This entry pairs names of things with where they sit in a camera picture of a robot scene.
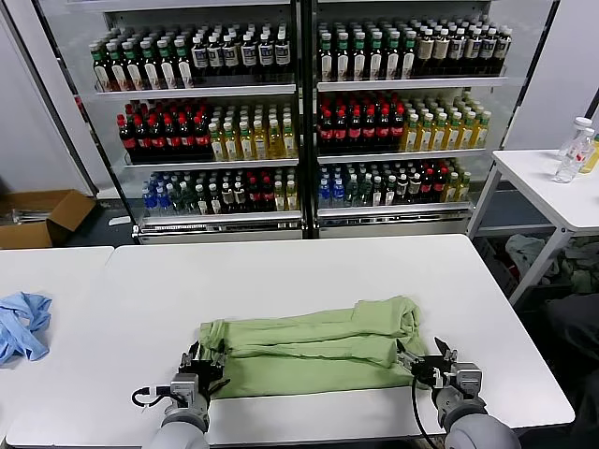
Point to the red cap cola bottle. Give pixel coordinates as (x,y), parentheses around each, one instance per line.
(384,130)
(140,138)
(325,131)
(201,136)
(355,131)
(125,138)
(156,137)
(253,194)
(398,129)
(369,130)
(267,194)
(441,187)
(171,137)
(428,187)
(186,136)
(340,131)

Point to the white beverage display shelf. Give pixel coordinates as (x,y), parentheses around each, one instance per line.
(206,89)
(412,83)

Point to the yellow drink bottle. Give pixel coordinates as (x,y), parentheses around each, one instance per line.
(591,162)

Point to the crumpled light blue cloth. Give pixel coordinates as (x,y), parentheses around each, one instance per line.
(23,325)

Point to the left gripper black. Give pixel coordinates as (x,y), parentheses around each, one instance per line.
(208,372)

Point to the white cap dark drink bottle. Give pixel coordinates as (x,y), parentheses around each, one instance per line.
(281,54)
(199,57)
(248,55)
(214,56)
(503,47)
(488,48)
(230,56)
(472,48)
(266,55)
(457,49)

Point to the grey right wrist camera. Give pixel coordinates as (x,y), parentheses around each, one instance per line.
(468,376)

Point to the grey green cloth pile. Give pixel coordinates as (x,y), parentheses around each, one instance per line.
(524,250)

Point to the small dark tea bottle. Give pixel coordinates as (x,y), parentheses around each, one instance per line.
(390,191)
(202,200)
(378,191)
(214,200)
(403,190)
(239,199)
(416,190)
(228,199)

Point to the clear white cap bottle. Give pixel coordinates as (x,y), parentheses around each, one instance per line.
(582,124)
(567,167)

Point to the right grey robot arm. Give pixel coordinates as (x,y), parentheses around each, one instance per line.
(477,430)

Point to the blue water bottle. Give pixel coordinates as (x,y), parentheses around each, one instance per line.
(162,200)
(149,200)
(338,193)
(325,193)

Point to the yellow tea bottle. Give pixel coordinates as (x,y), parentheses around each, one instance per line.
(453,188)
(440,134)
(292,197)
(260,141)
(482,133)
(465,188)
(245,142)
(426,134)
(469,133)
(216,143)
(230,142)
(275,141)
(289,140)
(454,134)
(280,197)
(412,135)

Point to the beige label dark bottle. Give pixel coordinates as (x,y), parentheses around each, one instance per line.
(441,49)
(425,50)

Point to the green cap tea bottle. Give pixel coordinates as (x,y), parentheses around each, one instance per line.
(375,59)
(358,59)
(98,71)
(182,66)
(342,59)
(148,68)
(165,67)
(114,70)
(325,59)
(392,58)
(130,69)
(409,58)

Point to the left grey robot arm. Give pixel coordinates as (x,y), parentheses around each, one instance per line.
(180,430)

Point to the open cardboard box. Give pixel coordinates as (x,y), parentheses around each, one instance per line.
(28,232)

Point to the light green t-shirt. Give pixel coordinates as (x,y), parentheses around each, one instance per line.
(304,355)

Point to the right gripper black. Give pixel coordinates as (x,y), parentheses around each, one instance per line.
(433,373)

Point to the person in dark clothes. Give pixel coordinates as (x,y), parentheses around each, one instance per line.
(575,327)

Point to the white side table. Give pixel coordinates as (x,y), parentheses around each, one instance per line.
(529,174)

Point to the pale green clothes pile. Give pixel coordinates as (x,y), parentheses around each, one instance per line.
(582,276)

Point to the silver packing material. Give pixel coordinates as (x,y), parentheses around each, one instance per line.
(18,215)

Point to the white floor scrap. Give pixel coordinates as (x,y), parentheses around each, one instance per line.
(120,219)

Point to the clear green water bottle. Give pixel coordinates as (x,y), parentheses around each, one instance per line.
(366,192)
(353,192)
(176,200)

